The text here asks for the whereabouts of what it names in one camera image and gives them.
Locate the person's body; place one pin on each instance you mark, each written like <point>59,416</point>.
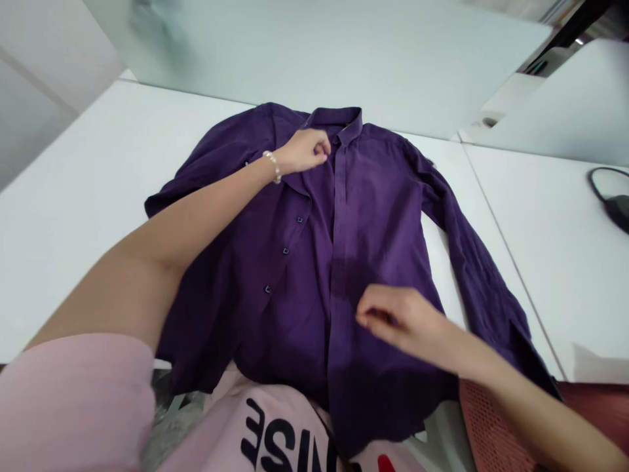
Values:
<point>206,418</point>

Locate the person's right hand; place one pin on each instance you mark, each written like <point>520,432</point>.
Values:
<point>400,319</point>

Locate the person's left fingers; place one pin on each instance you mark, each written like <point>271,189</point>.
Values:
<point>322,143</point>

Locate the red perforated plastic basket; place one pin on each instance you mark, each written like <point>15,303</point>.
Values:
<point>535,428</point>

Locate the white desk partition panel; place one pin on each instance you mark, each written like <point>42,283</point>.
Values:
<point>314,54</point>

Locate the purple button-up shirt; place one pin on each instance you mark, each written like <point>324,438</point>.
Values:
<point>339,236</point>

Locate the person's left hand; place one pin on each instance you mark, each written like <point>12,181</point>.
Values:
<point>301,153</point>

